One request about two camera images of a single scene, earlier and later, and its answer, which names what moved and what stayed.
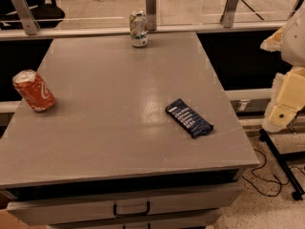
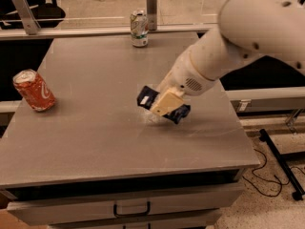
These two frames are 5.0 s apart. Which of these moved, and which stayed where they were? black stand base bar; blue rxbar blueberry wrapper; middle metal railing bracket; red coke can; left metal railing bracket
Moved: blue rxbar blueberry wrapper
Stayed: red coke can; black stand base bar; middle metal railing bracket; left metal railing bracket
